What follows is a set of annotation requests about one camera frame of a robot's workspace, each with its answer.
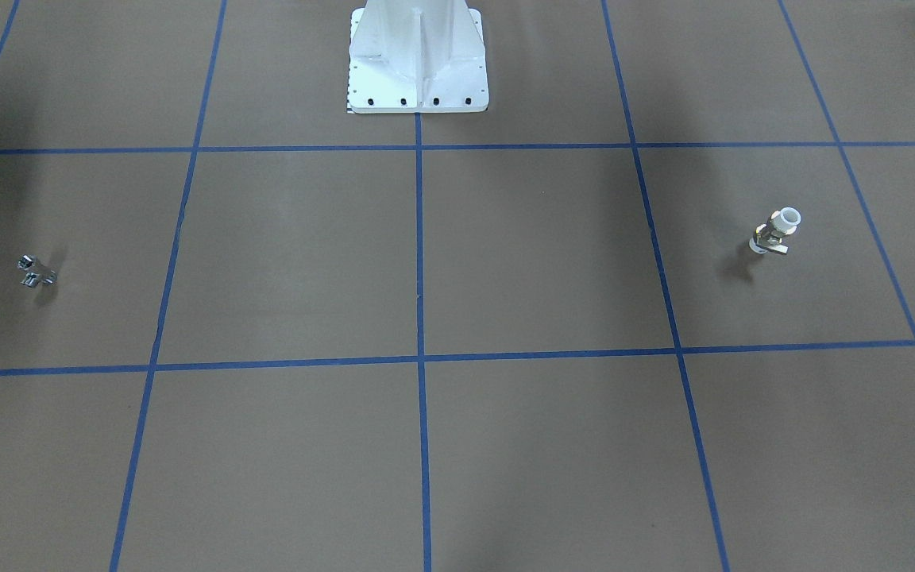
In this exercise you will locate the white metal camera stand base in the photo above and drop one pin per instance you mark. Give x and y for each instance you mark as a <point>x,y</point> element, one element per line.
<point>417,57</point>

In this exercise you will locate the chrome metal pipe fitting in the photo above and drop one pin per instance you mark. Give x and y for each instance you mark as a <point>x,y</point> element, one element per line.
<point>35,273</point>

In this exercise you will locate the white PPR brass valve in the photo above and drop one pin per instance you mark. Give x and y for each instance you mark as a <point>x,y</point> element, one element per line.
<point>770,236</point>

